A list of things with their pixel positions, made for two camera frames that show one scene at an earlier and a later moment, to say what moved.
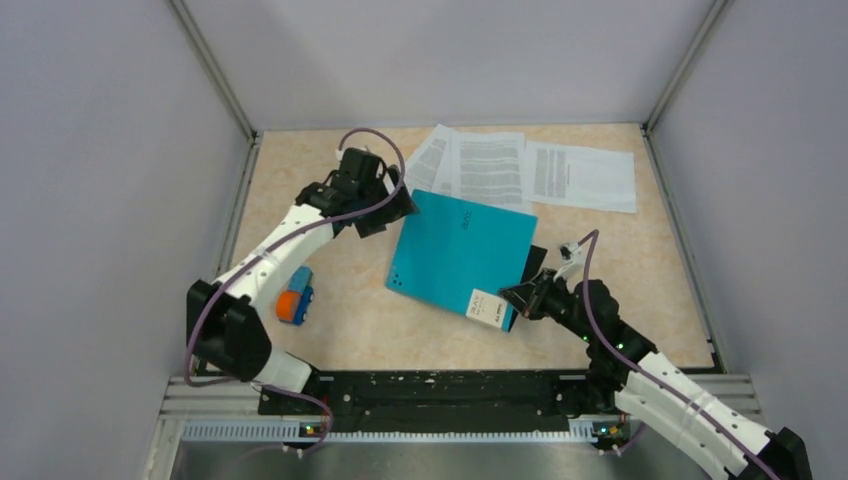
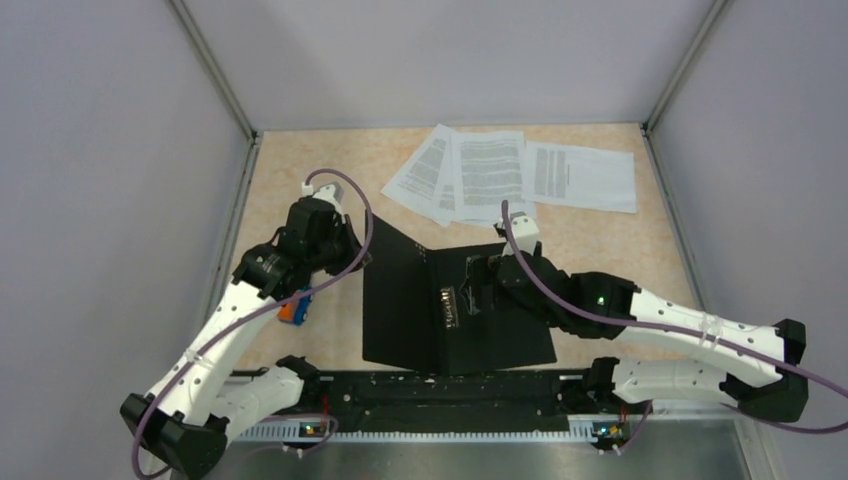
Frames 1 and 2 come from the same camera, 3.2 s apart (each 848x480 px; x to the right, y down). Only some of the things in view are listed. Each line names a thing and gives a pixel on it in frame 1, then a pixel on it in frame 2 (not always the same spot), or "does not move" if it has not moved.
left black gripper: (402, 206) → (344, 227)
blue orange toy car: (293, 303) does not move
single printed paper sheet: (580, 176) does not move
